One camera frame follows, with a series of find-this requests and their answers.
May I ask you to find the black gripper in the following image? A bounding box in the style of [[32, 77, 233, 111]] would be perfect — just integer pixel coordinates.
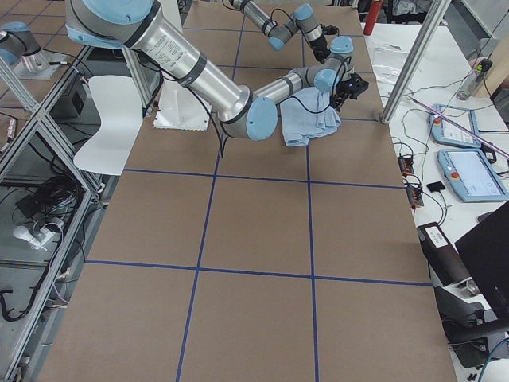
[[332, 81, 354, 111], [310, 37, 330, 64]]

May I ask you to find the light blue button shirt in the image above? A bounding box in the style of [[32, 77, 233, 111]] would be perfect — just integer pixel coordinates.
[[280, 88, 342, 147]]

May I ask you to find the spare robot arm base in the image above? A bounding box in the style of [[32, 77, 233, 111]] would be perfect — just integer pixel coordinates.
[[1, 21, 68, 80]]

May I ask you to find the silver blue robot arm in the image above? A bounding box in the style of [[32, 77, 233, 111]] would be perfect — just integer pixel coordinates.
[[229, 0, 330, 63], [65, 1, 367, 141]]

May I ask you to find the person hand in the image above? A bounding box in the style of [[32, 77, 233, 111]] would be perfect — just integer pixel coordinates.
[[469, 57, 492, 72]]

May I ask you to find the crumpled clear plastic bag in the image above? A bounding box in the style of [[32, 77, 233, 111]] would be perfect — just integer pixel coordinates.
[[368, 44, 409, 85]]

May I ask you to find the red bottle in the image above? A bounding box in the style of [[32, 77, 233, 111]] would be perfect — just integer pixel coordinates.
[[363, 0, 383, 36]]

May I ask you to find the far teach pendant tablet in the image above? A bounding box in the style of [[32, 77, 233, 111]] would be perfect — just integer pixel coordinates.
[[428, 103, 490, 149]]

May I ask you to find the teach pendant tablet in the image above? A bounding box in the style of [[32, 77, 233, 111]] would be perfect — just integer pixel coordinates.
[[437, 148, 508, 202], [428, 103, 490, 149]]

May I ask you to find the orange circuit board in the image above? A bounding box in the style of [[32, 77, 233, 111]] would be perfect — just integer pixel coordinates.
[[397, 155, 424, 210]]

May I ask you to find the clear drink bottle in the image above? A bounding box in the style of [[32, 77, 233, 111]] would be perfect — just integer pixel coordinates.
[[456, 69, 490, 101]]

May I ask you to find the small black card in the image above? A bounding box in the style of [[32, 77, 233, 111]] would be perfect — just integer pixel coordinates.
[[426, 181, 446, 193]]

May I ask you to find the wooden board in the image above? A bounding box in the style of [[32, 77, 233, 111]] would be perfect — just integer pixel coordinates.
[[471, 0, 509, 99]]

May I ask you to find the near teach pendant tablet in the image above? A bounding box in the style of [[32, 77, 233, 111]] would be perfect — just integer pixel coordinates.
[[437, 148, 508, 202]]

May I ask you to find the purple rod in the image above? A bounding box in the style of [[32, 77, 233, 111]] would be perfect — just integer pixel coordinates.
[[410, 96, 509, 159]]

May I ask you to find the black monitor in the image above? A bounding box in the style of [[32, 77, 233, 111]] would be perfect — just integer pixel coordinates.
[[455, 203, 508, 318]]

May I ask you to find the white power strip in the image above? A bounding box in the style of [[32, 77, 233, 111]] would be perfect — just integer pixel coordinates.
[[13, 223, 63, 251]]

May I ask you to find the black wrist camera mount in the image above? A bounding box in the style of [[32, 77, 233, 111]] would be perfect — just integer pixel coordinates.
[[321, 25, 340, 36], [347, 72, 369, 99]]

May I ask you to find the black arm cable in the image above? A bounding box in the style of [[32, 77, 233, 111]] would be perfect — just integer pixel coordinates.
[[212, 55, 353, 160]]

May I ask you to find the aluminium frame post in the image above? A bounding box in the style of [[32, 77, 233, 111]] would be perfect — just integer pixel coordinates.
[[379, 0, 451, 124]]

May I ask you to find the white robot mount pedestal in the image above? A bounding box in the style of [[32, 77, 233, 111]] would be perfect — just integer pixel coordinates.
[[153, 0, 214, 131]]

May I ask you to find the aluminium table frame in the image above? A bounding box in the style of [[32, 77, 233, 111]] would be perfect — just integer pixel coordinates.
[[1, 53, 109, 381]]

